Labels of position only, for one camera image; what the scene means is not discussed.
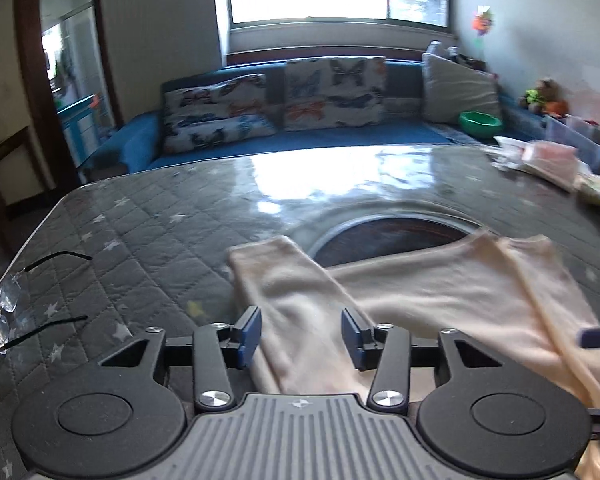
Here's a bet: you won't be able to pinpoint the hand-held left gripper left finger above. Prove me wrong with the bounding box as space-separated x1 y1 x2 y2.
97 306 263 411

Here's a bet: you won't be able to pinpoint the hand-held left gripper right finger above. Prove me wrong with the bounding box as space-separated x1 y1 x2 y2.
341 308 506 413

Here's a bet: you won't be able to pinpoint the cream knit garment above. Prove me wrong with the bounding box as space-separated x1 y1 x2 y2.
228 230 600 480

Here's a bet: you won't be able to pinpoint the round table inset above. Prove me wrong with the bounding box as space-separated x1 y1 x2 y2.
310 215 481 268

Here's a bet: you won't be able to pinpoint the grey quilted star table cover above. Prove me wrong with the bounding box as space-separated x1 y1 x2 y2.
0 144 600 480

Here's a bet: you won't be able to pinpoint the pink packet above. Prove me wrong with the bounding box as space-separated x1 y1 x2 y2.
522 141 579 192

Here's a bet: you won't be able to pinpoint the blue sofa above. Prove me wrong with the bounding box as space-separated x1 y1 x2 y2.
87 57 551 176

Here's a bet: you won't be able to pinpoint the clear plastic storage box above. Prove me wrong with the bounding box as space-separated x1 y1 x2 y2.
545 114 600 171

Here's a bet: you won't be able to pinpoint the long butterfly print pillow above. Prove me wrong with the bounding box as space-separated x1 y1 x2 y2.
164 74 268 126
161 114 277 155

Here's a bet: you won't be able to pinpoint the white plastic bag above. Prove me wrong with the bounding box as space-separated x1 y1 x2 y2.
490 136 532 172

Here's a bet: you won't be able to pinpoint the green bowl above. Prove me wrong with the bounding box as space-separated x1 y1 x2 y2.
459 111 503 138

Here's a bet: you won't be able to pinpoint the square butterfly print pillow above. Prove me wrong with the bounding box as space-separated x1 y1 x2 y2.
284 56 387 131

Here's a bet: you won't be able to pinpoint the rimless eyeglasses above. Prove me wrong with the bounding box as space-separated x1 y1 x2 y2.
0 251 93 356

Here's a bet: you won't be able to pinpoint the plush toy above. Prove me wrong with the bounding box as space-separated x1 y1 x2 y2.
519 78 570 116

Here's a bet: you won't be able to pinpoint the blue cabinet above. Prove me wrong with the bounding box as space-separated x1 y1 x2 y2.
55 94 107 162

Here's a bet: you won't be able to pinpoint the grey pillow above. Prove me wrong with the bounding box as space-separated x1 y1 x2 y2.
421 52 503 126

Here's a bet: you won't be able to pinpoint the colourful pinwheel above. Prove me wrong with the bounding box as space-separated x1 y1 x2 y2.
471 5 496 39

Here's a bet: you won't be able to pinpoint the dark wooden door frame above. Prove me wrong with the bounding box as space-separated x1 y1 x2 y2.
12 0 127 188

